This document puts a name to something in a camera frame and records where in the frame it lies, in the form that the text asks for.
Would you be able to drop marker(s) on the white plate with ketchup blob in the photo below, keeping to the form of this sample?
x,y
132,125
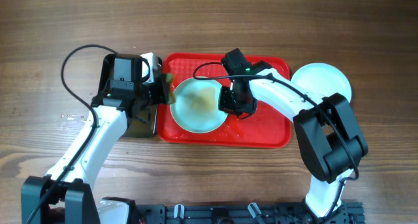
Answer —
x,y
324,79

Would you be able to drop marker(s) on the white plate with ketchup streak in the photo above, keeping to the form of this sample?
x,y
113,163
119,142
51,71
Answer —
x,y
196,106

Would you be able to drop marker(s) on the black water tray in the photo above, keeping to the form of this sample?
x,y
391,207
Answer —
x,y
144,125

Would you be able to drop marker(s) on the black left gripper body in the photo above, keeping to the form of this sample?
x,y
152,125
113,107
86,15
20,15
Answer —
x,y
151,92

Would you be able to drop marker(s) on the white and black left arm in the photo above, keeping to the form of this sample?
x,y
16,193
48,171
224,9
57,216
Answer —
x,y
64,193

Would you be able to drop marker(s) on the green and yellow scrub sponge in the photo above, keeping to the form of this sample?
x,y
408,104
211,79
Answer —
x,y
167,88

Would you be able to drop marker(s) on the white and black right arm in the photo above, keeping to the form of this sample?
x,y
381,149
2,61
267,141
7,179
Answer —
x,y
330,139

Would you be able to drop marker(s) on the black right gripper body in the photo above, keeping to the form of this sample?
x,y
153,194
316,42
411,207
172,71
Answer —
x,y
231,101

